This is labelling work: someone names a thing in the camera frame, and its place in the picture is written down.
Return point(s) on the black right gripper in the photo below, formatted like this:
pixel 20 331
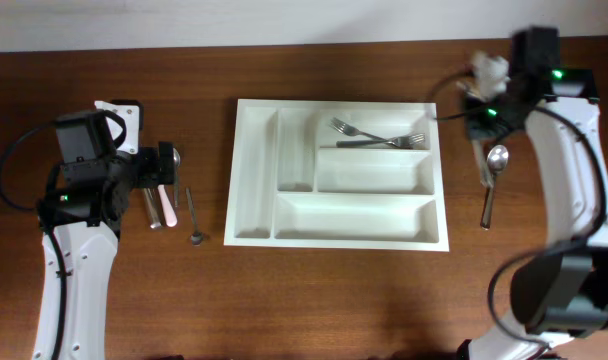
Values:
pixel 476 130

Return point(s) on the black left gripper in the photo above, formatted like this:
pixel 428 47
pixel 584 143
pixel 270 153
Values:
pixel 148 156

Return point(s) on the steel tongs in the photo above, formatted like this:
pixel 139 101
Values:
pixel 153 215

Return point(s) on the steel tablespoon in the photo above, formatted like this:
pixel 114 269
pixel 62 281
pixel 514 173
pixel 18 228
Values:
pixel 497 160
pixel 480 156

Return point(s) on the pink plastic knife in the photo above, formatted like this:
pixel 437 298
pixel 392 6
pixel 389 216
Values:
pixel 167 207

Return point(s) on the steel fork straight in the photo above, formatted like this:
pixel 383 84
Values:
pixel 404 142

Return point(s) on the steel fork angled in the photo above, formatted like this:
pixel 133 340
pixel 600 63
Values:
pixel 349 130

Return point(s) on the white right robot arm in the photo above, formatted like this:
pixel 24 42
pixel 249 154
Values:
pixel 558 293

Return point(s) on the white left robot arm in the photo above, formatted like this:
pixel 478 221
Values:
pixel 80 215

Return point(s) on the small steel teaspoon upper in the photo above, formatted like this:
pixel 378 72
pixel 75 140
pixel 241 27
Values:
pixel 176 184

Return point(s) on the small steel teaspoon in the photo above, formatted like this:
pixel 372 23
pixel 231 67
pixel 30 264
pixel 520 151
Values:
pixel 176 184
pixel 197 235

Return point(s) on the small steel teaspoon lower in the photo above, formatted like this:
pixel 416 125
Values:
pixel 197 235

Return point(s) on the white cutlery tray organizer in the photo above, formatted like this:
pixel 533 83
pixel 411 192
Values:
pixel 291 186

